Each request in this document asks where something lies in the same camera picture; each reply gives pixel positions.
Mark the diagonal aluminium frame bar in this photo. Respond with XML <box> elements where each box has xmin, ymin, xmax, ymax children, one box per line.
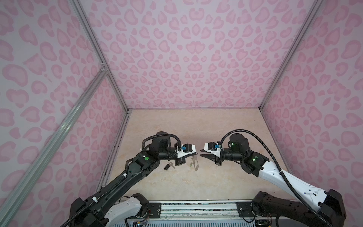
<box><xmin>1</xmin><ymin>70</ymin><xmax>107</xmax><ymax>227</ymax></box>

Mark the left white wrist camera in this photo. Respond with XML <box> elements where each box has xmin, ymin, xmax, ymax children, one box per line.
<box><xmin>177</xmin><ymin>144</ymin><xmax>196</xmax><ymax>158</ymax></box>

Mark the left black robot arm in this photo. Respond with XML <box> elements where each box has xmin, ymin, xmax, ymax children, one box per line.
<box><xmin>63</xmin><ymin>131</ymin><xmax>197</xmax><ymax>227</ymax></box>

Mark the left corner aluminium post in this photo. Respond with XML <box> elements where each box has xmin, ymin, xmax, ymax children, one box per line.
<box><xmin>69</xmin><ymin>0</ymin><xmax>129</xmax><ymax>113</ymax></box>

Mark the right corner aluminium post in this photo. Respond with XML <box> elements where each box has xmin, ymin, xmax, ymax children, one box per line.
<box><xmin>259</xmin><ymin>0</ymin><xmax>326</xmax><ymax>112</ymax></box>

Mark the left black corrugated cable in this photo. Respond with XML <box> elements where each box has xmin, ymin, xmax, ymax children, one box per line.
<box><xmin>59</xmin><ymin>133</ymin><xmax>182</xmax><ymax>227</ymax></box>

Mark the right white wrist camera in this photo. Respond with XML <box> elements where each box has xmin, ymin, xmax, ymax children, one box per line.
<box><xmin>203</xmin><ymin>142</ymin><xmax>222</xmax><ymax>158</ymax></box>

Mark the corner aluminium post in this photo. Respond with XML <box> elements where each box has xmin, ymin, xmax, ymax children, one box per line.
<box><xmin>259</xmin><ymin>0</ymin><xmax>326</xmax><ymax>112</ymax></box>
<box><xmin>69</xmin><ymin>0</ymin><xmax>129</xmax><ymax>113</ymax></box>

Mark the right black corrugated cable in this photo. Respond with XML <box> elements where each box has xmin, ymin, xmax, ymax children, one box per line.
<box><xmin>219</xmin><ymin>129</ymin><xmax>334</xmax><ymax>227</ymax></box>

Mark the black headed key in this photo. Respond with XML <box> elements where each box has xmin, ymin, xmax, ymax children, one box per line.
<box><xmin>164</xmin><ymin>162</ymin><xmax>175</xmax><ymax>171</ymax></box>

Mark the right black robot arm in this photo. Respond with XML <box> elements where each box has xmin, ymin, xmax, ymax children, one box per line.
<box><xmin>201</xmin><ymin>129</ymin><xmax>347</xmax><ymax>227</ymax></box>

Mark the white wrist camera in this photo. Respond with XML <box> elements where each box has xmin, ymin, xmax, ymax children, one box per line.
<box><xmin>177</xmin><ymin>144</ymin><xmax>196</xmax><ymax>158</ymax></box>
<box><xmin>203</xmin><ymin>142</ymin><xmax>222</xmax><ymax>158</ymax></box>

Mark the black corrugated cable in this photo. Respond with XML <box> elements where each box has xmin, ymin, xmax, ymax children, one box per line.
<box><xmin>219</xmin><ymin>129</ymin><xmax>334</xmax><ymax>227</ymax></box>
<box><xmin>59</xmin><ymin>133</ymin><xmax>182</xmax><ymax>227</ymax></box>

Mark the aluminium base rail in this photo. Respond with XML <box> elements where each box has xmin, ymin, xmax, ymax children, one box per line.
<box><xmin>75</xmin><ymin>200</ymin><xmax>327</xmax><ymax>227</ymax></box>

